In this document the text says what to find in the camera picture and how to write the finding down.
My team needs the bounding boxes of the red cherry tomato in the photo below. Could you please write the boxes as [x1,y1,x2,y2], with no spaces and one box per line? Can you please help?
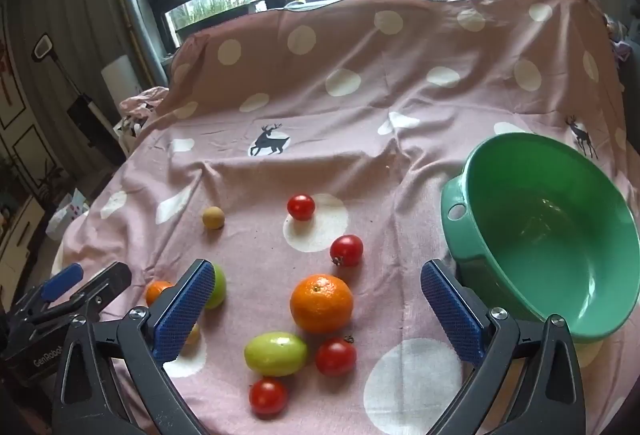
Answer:
[249,377,289,417]
[329,234,364,267]
[287,194,316,222]
[315,336,358,377]

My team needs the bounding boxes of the white cylinder appliance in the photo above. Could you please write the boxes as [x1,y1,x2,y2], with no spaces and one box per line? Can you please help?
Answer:
[101,55,141,103]

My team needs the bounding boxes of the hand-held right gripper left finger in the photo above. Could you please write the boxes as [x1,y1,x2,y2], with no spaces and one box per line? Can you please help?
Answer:
[52,259,221,435]

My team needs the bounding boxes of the pink polka dot blanket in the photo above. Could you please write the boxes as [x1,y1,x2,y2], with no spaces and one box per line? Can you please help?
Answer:
[50,0,636,435]

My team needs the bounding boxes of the white cabinet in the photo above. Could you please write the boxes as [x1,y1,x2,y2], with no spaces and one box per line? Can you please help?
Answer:
[0,195,48,296]

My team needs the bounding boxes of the pink crumpled cloth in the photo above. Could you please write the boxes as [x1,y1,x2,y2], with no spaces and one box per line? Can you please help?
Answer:
[119,86,171,116]

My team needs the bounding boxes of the green oval fruit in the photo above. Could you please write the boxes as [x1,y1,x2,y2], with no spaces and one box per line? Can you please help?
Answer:
[244,331,309,377]
[202,263,227,310]

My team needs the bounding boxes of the orange tangerine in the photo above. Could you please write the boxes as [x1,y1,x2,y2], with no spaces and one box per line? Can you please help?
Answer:
[290,274,355,335]
[145,280,175,307]

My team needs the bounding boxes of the black upright vacuum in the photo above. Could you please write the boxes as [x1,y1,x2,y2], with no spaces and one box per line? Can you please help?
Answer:
[31,32,126,166]

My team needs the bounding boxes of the black and white patterned cloth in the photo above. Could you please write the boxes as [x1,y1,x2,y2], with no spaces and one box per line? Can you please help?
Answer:
[114,112,151,151]

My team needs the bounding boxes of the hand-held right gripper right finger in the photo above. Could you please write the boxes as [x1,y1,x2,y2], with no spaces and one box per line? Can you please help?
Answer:
[420,259,587,435]

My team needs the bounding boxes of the white patterned carton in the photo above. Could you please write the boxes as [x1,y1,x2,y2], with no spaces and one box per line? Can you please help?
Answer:
[47,188,91,236]

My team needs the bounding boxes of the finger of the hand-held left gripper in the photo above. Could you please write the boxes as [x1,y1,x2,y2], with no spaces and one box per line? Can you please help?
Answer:
[25,261,133,329]
[10,262,85,317]

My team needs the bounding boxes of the green plastic bowl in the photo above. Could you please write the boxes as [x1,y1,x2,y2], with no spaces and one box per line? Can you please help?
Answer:
[440,132,640,345]

